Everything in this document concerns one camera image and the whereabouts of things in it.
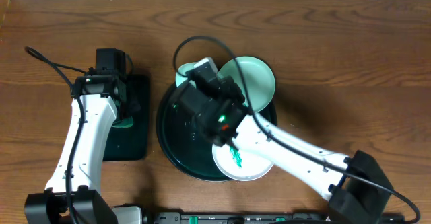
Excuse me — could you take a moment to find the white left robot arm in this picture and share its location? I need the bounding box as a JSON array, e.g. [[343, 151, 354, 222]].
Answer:
[[24, 75, 144, 223]]

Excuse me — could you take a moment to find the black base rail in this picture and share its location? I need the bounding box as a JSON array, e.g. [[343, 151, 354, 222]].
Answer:
[[143, 211, 331, 224]]

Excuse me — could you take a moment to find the mint plate at back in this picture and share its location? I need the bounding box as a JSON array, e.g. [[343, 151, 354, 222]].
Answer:
[[218, 56, 275, 112]]

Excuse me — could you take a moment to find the rectangular dark green tray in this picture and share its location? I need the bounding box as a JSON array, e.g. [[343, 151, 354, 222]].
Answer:
[[103, 75, 150, 161]]

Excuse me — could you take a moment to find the white plate green stain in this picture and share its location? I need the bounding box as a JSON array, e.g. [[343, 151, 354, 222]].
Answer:
[[212, 145, 273, 181]]

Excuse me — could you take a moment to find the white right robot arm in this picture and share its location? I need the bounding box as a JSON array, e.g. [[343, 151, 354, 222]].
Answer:
[[172, 77, 393, 223]]

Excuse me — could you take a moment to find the round dark green tray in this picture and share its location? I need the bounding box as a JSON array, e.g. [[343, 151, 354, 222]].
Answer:
[[156, 65, 278, 182]]

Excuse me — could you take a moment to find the mint plate stained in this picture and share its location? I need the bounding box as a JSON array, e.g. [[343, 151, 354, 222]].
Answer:
[[175, 63, 195, 87]]

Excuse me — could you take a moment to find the green sponge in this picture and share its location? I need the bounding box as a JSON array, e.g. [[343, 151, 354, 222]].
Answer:
[[112, 117, 134, 128]]

